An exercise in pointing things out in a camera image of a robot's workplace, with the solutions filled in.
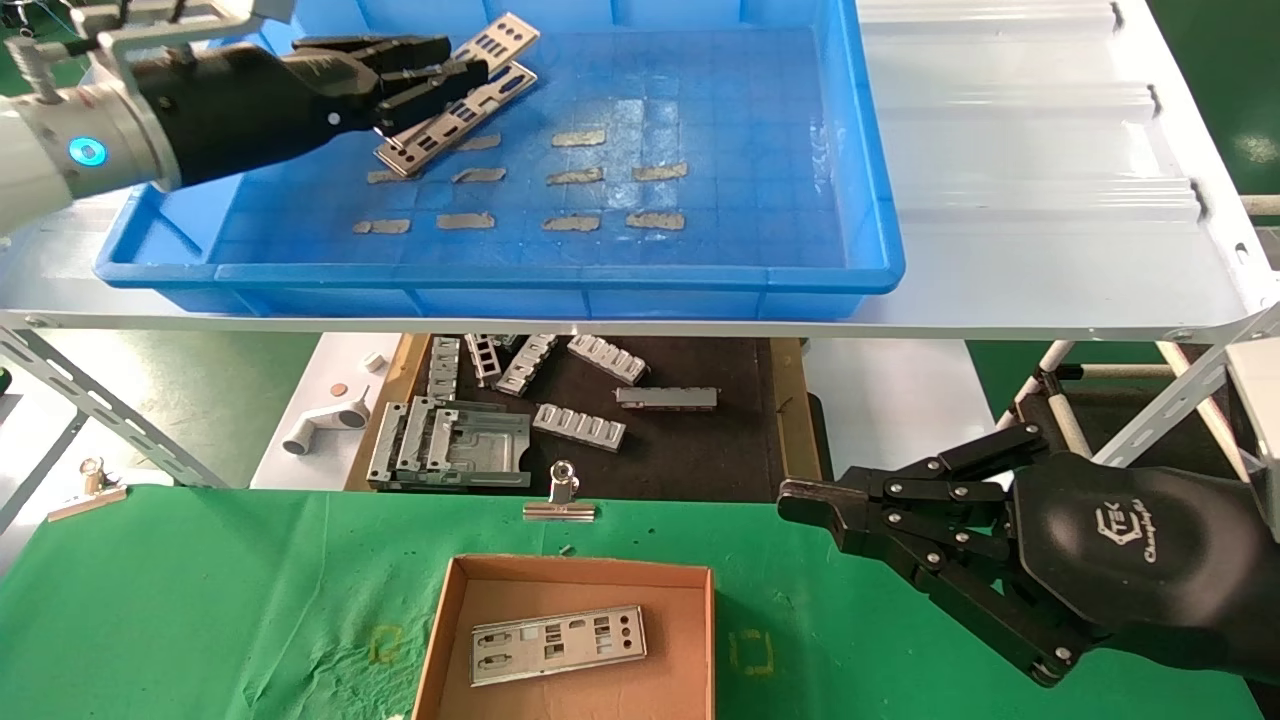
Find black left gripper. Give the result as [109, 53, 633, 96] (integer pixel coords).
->
[130, 35, 492, 191]

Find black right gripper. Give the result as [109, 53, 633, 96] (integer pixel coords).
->
[777, 423, 1280, 689]

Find silver metal I/O shield plate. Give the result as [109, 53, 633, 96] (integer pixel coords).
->
[375, 62, 539, 179]
[470, 605, 648, 688]
[448, 12, 542, 69]

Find blue plastic tray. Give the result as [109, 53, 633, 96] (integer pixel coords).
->
[96, 0, 907, 321]

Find brown cardboard box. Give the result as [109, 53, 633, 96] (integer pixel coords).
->
[412, 555, 717, 720]

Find white perforated shelf leg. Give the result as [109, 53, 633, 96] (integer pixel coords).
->
[1093, 303, 1280, 471]
[0, 325, 229, 491]

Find white pipe rack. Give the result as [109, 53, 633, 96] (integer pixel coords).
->
[1013, 340, 1171, 463]

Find wood framed black mat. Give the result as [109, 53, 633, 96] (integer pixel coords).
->
[345, 335, 836, 506]

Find beige perforated angle bar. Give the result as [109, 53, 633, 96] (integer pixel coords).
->
[1158, 343, 1251, 481]

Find grey flat metal bar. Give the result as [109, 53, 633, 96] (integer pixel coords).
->
[616, 387, 719, 412]

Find grey ribbed metal block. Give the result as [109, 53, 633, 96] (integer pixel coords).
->
[533, 403, 628, 452]
[567, 335, 650, 386]

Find white metal shelf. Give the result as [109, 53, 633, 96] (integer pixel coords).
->
[0, 0, 1280, 346]

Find white pipe fitting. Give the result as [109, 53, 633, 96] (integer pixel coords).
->
[283, 398, 372, 457]

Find silver binder clip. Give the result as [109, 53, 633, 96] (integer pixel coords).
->
[523, 460, 598, 522]
[47, 457, 129, 523]

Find green table cloth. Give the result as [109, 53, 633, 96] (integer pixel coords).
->
[0, 485, 1266, 720]

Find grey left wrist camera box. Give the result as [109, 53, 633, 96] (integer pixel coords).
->
[8, 0, 297, 101]

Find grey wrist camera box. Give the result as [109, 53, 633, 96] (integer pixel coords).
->
[8, 0, 297, 101]
[1225, 340, 1280, 541]

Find grey slotted metal bracket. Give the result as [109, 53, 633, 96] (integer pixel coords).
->
[465, 335, 506, 389]
[497, 335, 559, 398]
[425, 337, 463, 403]

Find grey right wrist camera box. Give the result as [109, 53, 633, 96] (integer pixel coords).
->
[1225, 340, 1280, 541]

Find large grey metal frame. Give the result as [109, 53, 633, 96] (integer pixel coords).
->
[367, 398, 533, 491]

